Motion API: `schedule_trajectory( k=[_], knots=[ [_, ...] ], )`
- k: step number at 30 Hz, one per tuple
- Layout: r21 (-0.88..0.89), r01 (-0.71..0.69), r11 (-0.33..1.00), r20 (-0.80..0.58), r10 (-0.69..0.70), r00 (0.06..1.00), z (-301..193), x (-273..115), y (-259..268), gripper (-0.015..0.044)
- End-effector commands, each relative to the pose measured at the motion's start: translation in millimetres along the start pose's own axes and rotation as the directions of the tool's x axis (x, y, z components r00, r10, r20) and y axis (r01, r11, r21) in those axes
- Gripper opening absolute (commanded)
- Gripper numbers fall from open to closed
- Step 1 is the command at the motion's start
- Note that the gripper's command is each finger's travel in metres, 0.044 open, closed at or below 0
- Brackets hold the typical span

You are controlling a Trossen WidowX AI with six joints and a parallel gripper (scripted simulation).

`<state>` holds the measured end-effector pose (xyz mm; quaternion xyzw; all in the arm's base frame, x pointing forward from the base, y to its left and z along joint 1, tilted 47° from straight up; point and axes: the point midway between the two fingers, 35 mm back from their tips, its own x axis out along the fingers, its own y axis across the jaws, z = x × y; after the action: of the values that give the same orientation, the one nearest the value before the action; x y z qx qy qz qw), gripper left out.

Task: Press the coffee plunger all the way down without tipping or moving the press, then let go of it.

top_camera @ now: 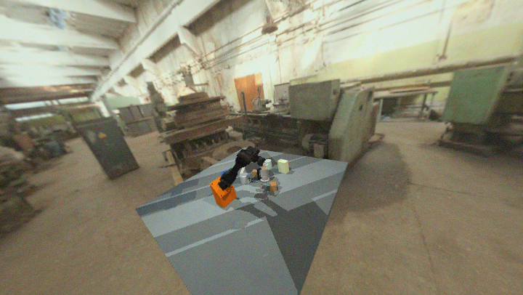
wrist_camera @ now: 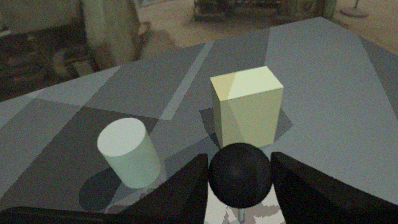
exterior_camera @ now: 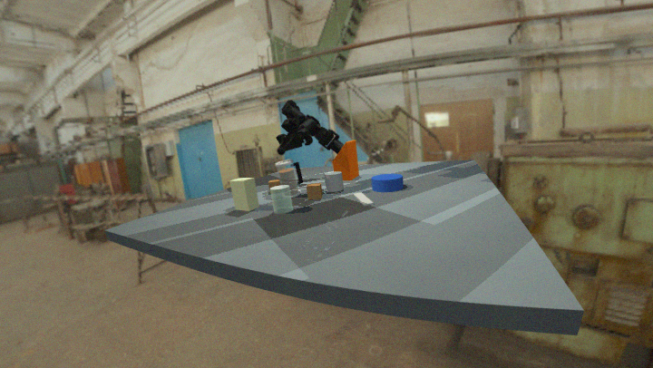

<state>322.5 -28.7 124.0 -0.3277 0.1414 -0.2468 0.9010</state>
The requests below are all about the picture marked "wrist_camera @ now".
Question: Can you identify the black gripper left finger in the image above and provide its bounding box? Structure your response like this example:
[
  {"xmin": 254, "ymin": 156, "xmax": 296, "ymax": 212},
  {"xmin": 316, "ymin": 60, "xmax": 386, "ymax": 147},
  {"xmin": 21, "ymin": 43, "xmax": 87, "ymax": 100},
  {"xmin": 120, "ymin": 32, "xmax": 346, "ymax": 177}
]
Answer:
[{"xmin": 0, "ymin": 154, "xmax": 208, "ymax": 224}]

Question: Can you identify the pale yellow block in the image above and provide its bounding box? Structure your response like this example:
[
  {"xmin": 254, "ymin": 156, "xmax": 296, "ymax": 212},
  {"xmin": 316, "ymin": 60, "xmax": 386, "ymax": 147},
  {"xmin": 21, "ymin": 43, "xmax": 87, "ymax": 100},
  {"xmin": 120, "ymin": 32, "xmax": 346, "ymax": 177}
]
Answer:
[{"xmin": 210, "ymin": 66, "xmax": 284, "ymax": 149}]

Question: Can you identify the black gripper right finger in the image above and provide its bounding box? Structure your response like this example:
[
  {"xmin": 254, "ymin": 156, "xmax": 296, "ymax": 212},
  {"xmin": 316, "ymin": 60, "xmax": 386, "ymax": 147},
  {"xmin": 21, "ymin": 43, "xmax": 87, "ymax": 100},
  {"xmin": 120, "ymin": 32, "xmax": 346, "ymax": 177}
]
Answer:
[{"xmin": 270, "ymin": 152, "xmax": 398, "ymax": 224}]

